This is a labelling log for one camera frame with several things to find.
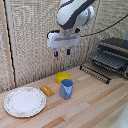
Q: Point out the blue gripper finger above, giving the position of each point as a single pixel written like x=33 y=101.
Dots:
x=68 y=51
x=56 y=53

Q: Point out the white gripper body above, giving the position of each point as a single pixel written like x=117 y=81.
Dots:
x=63 y=39

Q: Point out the blue cup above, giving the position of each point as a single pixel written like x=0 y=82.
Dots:
x=66 y=89

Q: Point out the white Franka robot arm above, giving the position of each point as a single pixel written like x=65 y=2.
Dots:
x=71 y=13

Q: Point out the yellow bowl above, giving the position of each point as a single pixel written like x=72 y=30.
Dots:
x=61 y=76

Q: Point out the orange rectangular block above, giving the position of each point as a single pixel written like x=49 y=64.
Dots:
x=47 y=90

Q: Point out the white patterned plate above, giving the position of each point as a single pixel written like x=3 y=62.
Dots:
x=25 y=102

